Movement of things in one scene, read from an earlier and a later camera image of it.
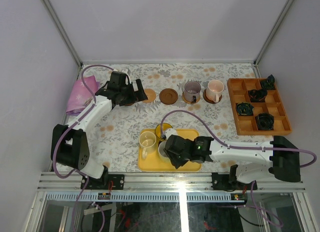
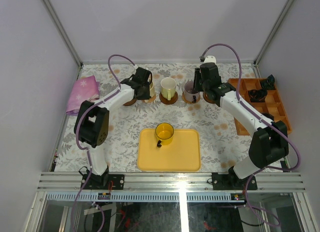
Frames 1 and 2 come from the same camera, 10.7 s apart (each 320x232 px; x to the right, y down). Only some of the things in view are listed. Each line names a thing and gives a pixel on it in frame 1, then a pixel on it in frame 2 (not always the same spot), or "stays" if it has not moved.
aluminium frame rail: [58, 182] stays
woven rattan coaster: [189, 102] stays
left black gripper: [136, 91] -> [146, 91]
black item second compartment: [257, 95] stays
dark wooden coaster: [206, 99] stays
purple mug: [192, 90] stays
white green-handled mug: [161, 150] -> [168, 85]
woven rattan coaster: [151, 95] stays
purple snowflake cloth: [80, 96] stays
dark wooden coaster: [168, 96] stays
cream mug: [147, 142] -> [151, 89]
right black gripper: [176, 162] -> [197, 75]
